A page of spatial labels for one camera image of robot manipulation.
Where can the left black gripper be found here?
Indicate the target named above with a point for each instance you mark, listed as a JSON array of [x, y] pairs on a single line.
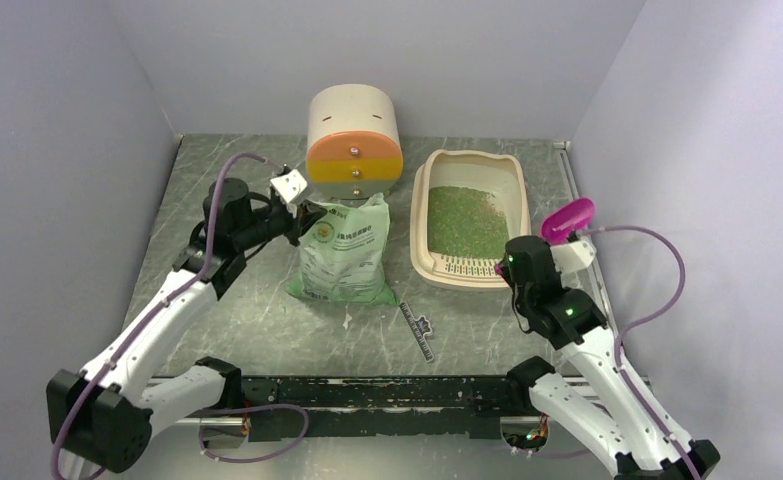
[[308, 212]]

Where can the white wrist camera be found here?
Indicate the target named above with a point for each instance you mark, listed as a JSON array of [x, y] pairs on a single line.
[[574, 256], [291, 188]]

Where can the beige litter box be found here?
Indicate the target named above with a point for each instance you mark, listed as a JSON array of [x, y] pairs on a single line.
[[465, 206]]

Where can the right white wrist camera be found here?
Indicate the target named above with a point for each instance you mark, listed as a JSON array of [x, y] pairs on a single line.
[[574, 256]]

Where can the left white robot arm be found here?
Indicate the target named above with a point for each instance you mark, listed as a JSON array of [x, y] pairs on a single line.
[[106, 413]]

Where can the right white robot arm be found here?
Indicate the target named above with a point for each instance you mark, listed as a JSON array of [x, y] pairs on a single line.
[[629, 432]]

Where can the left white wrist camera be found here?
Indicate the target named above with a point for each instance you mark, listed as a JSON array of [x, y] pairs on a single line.
[[291, 188]]

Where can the magenta plastic scoop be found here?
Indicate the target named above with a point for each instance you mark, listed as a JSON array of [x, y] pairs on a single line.
[[563, 225]]

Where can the beige orange drawer cabinet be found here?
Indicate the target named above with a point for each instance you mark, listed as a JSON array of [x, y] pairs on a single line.
[[353, 146]]

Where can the black mounting rail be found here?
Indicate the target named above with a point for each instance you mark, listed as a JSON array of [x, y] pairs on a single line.
[[351, 407]]

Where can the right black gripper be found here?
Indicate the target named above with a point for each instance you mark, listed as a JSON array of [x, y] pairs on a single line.
[[506, 270]]

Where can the green litter bag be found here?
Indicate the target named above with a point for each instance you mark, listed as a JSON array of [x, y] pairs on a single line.
[[341, 256]]

